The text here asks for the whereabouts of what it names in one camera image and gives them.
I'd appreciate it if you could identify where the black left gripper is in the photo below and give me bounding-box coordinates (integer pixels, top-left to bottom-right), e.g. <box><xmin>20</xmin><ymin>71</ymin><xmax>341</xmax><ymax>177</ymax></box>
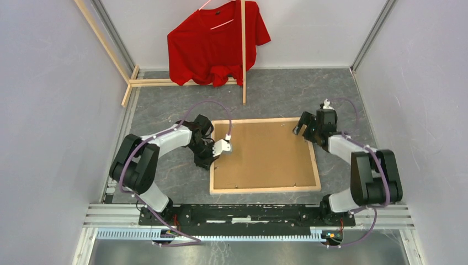
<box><xmin>188</xmin><ymin>140</ymin><xmax>221</xmax><ymax>172</ymax></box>

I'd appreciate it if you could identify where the brown cardboard backing board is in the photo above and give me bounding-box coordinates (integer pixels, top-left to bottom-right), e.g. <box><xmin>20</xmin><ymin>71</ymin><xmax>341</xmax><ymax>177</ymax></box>
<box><xmin>213</xmin><ymin>121</ymin><xmax>317</xmax><ymax>190</ymax></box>

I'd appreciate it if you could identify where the light wooden picture frame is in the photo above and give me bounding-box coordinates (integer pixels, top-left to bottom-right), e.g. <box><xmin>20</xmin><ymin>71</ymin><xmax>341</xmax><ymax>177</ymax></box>
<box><xmin>209</xmin><ymin>116</ymin><xmax>322</xmax><ymax>195</ymax></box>

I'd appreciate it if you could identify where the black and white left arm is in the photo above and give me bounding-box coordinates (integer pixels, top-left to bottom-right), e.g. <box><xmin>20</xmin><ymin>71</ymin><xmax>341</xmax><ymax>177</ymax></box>
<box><xmin>109</xmin><ymin>115</ymin><xmax>217</xmax><ymax>225</ymax></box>

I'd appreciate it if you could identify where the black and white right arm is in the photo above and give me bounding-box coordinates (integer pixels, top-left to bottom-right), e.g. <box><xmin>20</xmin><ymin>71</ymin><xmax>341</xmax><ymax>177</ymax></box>
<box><xmin>292</xmin><ymin>109</ymin><xmax>403</xmax><ymax>225</ymax></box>

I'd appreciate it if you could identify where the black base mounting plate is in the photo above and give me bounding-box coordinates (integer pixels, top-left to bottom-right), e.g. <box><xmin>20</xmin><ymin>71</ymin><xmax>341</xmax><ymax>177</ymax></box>
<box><xmin>159</xmin><ymin>204</ymin><xmax>356</xmax><ymax>228</ymax></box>

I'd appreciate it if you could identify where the wooden clothes rack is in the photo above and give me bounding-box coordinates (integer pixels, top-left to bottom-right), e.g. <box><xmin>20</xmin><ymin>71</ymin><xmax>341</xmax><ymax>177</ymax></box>
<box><xmin>75</xmin><ymin>0</ymin><xmax>247</xmax><ymax>108</ymax></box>

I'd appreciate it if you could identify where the red t-shirt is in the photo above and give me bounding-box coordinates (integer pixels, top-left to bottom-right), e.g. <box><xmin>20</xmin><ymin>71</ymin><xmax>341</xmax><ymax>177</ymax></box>
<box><xmin>167</xmin><ymin>1</ymin><xmax>271</xmax><ymax>87</ymax></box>

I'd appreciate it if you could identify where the pink clothes hanger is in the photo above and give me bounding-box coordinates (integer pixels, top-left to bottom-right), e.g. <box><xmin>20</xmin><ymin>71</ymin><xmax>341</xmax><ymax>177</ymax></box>
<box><xmin>196</xmin><ymin>1</ymin><xmax>237</xmax><ymax>30</ymax></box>

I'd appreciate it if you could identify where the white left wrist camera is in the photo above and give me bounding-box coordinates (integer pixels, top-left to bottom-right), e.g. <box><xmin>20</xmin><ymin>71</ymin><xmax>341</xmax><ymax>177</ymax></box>
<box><xmin>212</xmin><ymin>134</ymin><xmax>232</xmax><ymax>157</ymax></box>

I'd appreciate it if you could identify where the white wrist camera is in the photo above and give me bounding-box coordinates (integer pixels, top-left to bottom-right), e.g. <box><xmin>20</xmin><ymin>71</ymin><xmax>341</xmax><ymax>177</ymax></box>
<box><xmin>320</xmin><ymin>99</ymin><xmax>334</xmax><ymax>110</ymax></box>
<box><xmin>212</xmin><ymin>134</ymin><xmax>232</xmax><ymax>157</ymax></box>

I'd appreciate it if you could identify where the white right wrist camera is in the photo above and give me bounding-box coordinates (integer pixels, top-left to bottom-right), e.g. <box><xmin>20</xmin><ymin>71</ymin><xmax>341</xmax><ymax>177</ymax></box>
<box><xmin>320</xmin><ymin>99</ymin><xmax>334</xmax><ymax>110</ymax></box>

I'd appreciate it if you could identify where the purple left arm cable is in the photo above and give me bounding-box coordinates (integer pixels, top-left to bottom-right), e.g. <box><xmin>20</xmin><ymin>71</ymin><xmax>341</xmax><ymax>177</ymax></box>
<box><xmin>118</xmin><ymin>99</ymin><xmax>233</xmax><ymax>248</ymax></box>

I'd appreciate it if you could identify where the aluminium rail frame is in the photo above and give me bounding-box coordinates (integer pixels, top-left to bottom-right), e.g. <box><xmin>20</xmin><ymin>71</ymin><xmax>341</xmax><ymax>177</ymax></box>
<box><xmin>73</xmin><ymin>204</ymin><xmax>424</xmax><ymax>264</ymax></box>

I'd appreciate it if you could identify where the right aluminium corner post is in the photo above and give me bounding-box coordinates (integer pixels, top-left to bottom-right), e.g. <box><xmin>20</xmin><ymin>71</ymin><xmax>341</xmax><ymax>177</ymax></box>
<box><xmin>350</xmin><ymin>0</ymin><xmax>397</xmax><ymax>76</ymax></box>

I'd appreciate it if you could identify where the aluminium corner post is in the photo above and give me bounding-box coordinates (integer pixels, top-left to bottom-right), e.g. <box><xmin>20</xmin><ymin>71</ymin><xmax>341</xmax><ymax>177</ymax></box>
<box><xmin>350</xmin><ymin>0</ymin><xmax>397</xmax><ymax>76</ymax></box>
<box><xmin>91</xmin><ymin>0</ymin><xmax>135</xmax><ymax>73</ymax></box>

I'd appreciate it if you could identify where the left aluminium corner post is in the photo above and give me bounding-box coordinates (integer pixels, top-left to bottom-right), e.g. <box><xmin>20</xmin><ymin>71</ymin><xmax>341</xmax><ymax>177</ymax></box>
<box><xmin>91</xmin><ymin>0</ymin><xmax>135</xmax><ymax>73</ymax></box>

